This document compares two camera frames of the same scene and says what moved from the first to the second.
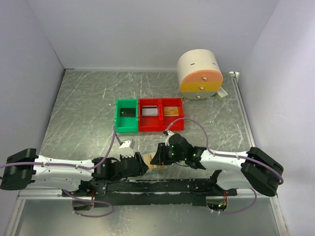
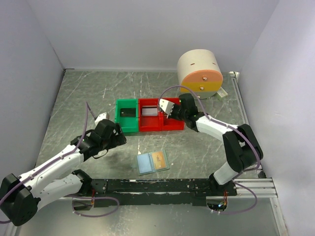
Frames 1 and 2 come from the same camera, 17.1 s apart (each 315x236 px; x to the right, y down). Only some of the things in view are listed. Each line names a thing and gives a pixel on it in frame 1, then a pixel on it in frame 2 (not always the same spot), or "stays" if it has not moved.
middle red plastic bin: [151, 123] stays
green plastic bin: [126, 124] stays
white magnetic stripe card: [149, 110] stays
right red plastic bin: [165, 121] stays
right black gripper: [160, 158] -> [175, 105]
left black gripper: [143, 168] -> [117, 139]
